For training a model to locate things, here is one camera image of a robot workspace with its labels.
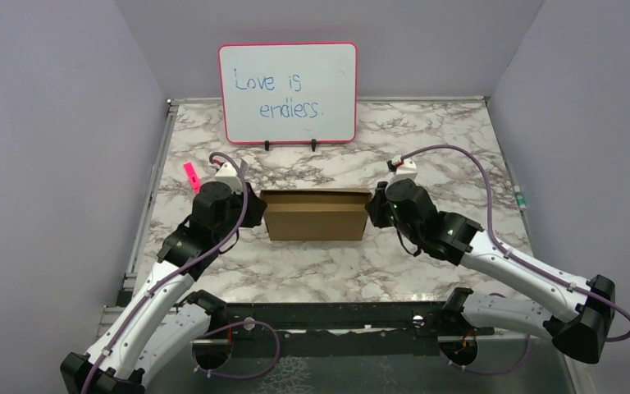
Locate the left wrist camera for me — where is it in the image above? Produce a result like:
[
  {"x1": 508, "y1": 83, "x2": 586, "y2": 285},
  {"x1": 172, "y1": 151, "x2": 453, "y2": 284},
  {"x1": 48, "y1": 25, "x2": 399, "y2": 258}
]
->
[{"x1": 211, "y1": 158, "x2": 248, "y2": 194}]

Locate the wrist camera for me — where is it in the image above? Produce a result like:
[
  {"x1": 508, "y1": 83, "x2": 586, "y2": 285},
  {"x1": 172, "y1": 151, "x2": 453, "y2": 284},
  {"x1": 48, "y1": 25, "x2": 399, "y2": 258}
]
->
[
  {"x1": 386, "y1": 155, "x2": 418, "y2": 186},
  {"x1": 211, "y1": 158, "x2": 248, "y2": 194}
]

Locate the pink framed whiteboard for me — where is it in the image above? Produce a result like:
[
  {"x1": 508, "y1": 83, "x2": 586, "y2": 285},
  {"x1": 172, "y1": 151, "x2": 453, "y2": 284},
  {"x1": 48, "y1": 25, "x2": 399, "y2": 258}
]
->
[{"x1": 218, "y1": 42, "x2": 358, "y2": 144}]

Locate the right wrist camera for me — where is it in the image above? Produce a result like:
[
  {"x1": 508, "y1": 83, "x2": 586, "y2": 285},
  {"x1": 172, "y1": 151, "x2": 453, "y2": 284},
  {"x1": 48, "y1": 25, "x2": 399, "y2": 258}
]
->
[{"x1": 386, "y1": 155, "x2": 418, "y2": 186}]

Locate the pink marker pen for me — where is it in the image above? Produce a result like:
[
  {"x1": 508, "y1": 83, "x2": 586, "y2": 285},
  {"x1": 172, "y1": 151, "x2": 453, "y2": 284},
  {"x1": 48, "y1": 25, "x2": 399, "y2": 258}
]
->
[{"x1": 183, "y1": 162, "x2": 202, "y2": 195}]

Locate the brown cardboard box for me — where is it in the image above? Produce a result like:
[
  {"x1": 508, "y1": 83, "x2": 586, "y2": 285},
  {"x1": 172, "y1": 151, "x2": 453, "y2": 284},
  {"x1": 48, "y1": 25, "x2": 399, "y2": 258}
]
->
[{"x1": 260, "y1": 188, "x2": 372, "y2": 241}]

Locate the aluminium front rail frame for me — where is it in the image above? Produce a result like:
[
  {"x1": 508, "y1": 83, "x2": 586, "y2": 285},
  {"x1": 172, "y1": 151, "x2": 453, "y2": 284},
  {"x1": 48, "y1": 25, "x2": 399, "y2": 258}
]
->
[{"x1": 81, "y1": 302, "x2": 580, "y2": 394}]

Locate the green white marker pen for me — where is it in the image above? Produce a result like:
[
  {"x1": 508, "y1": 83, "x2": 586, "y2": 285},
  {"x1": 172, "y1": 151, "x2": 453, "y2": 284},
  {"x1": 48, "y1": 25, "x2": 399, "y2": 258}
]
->
[{"x1": 514, "y1": 186, "x2": 527, "y2": 211}]

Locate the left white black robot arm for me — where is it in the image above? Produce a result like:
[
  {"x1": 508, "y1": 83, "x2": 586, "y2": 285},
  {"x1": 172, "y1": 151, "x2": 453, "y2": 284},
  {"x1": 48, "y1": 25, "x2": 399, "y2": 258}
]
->
[{"x1": 60, "y1": 181, "x2": 267, "y2": 393}]

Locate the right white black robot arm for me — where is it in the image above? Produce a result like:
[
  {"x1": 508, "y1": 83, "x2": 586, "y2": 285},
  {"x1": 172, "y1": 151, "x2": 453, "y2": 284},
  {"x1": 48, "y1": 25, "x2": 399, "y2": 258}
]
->
[{"x1": 365, "y1": 179, "x2": 615, "y2": 364}]

